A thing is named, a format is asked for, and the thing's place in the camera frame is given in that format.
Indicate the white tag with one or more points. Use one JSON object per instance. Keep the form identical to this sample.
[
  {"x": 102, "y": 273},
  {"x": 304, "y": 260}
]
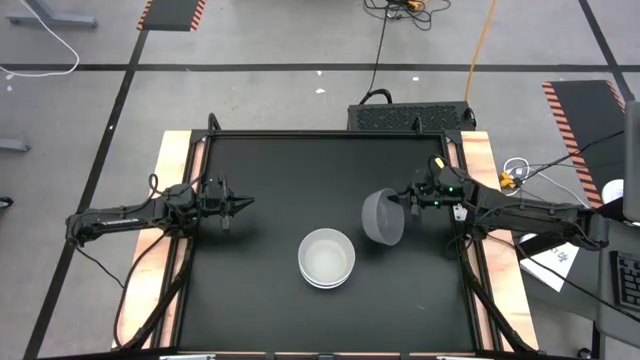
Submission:
[{"x": 459, "y": 211}]

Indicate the black tripod stand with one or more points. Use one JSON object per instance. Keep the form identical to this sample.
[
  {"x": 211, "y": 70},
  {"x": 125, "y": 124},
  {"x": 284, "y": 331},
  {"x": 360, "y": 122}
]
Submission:
[{"x": 325, "y": 133}]

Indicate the black orange-striped floor mat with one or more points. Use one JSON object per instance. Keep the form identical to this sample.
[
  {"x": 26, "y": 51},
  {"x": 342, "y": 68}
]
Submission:
[
  {"x": 590, "y": 125},
  {"x": 170, "y": 14}
]

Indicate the grey desk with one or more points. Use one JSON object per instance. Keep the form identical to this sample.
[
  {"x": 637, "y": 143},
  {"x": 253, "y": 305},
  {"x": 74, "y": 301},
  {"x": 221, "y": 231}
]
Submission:
[{"x": 617, "y": 325}]

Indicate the yellow tag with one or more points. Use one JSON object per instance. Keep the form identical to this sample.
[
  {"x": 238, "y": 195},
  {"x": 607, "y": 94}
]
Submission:
[{"x": 439, "y": 162}]

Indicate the black computer tower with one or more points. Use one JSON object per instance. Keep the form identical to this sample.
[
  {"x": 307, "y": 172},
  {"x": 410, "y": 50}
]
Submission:
[{"x": 410, "y": 117}]

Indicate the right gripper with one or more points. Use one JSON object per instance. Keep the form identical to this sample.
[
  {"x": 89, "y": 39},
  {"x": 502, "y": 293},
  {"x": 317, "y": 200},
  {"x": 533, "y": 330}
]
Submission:
[{"x": 437, "y": 192}]

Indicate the dark grey bowl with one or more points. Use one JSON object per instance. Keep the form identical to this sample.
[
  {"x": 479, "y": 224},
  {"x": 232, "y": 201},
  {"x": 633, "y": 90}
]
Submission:
[{"x": 383, "y": 216}]

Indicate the grey table foot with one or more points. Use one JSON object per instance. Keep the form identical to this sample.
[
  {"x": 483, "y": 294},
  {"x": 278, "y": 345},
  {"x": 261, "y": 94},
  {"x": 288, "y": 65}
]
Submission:
[{"x": 12, "y": 145}]

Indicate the black keyboard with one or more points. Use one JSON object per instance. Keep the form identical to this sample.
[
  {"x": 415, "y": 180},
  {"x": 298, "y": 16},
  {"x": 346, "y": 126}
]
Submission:
[{"x": 627, "y": 280}]

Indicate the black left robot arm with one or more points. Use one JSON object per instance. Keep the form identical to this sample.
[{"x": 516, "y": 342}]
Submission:
[{"x": 112, "y": 220}]

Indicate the grey table leg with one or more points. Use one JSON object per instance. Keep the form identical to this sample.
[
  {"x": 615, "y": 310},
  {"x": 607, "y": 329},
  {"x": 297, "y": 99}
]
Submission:
[{"x": 50, "y": 20}]

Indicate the grey monitor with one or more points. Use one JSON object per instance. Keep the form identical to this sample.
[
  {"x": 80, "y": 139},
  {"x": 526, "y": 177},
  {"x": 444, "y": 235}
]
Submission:
[{"x": 632, "y": 160}]

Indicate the white ceramic bowl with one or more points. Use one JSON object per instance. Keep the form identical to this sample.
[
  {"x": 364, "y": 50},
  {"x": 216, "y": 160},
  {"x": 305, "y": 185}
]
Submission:
[{"x": 325, "y": 285}]

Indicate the white paper sheet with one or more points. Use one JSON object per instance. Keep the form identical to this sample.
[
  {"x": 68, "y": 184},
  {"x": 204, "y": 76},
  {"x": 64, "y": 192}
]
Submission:
[{"x": 552, "y": 260}]

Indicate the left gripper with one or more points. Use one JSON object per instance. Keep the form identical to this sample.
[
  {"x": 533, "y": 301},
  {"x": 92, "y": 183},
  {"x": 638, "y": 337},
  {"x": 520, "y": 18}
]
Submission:
[{"x": 219, "y": 200}]

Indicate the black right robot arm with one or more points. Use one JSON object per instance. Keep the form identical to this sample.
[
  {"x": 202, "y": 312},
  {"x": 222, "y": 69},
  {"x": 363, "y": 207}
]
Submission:
[{"x": 540, "y": 212}]

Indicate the light grey bowl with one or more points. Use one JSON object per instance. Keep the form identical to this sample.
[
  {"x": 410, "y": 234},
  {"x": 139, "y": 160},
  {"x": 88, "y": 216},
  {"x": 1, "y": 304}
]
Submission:
[{"x": 326, "y": 254}]

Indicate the yellow plug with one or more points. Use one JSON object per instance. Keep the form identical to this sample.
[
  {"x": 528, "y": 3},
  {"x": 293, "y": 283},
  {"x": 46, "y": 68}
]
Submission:
[{"x": 507, "y": 181}]

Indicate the white cup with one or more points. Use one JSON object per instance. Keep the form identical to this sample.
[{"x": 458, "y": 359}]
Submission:
[{"x": 614, "y": 191}]

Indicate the wooden table side board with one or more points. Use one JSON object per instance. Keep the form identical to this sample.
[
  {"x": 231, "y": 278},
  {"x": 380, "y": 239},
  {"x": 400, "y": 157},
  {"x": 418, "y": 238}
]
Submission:
[
  {"x": 477, "y": 150},
  {"x": 172, "y": 150}
]

